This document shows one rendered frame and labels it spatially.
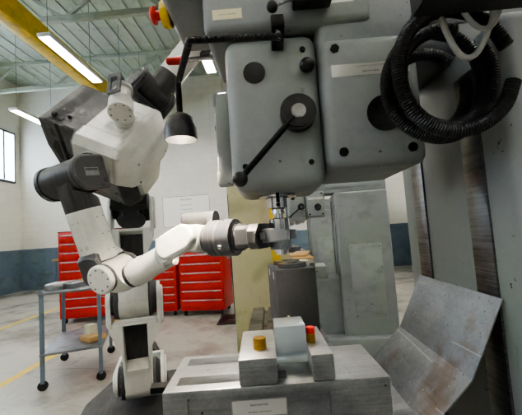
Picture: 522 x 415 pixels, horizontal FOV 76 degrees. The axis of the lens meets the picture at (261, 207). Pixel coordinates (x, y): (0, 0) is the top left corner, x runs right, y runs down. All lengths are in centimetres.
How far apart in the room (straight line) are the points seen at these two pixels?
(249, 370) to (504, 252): 46
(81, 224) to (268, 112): 56
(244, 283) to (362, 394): 198
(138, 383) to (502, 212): 131
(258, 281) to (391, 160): 193
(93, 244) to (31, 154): 1146
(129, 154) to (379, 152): 68
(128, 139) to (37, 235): 1101
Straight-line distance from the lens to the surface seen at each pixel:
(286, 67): 73
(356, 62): 73
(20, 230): 1230
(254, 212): 248
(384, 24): 79
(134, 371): 148
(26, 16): 738
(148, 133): 110
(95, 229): 97
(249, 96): 71
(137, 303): 133
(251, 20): 76
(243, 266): 250
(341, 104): 69
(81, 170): 97
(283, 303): 102
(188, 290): 552
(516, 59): 70
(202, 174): 1011
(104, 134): 107
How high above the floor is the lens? 123
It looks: 4 degrees up
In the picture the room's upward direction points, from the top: 4 degrees counter-clockwise
